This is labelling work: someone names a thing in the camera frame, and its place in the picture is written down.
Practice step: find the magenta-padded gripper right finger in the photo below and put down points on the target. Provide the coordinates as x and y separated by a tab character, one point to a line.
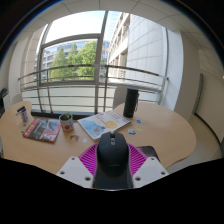
150	171

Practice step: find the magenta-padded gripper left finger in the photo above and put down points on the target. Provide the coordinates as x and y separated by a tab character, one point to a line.
74	171

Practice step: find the black computer mouse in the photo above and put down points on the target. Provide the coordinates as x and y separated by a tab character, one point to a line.
112	160

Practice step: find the black mouse pad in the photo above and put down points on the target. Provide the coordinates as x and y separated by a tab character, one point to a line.
149	151

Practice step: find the small printed sticker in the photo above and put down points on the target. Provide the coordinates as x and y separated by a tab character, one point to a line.
73	137

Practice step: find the printed mug with plant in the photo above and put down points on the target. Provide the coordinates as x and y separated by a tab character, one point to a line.
66	124

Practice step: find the red and blue magazine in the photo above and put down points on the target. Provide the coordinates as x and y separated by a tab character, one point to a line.
41	130

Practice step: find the light blue illustrated booklet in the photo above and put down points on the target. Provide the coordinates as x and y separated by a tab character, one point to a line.
101	124

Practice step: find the black cylindrical bottle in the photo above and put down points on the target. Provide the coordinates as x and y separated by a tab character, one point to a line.
130	103

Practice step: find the white chair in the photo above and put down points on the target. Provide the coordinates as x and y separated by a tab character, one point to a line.
17	99
118	97

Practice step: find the grey door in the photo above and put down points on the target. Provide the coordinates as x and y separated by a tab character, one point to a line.
198	95

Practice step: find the metal balcony railing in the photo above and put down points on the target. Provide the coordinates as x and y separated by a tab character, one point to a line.
76	66

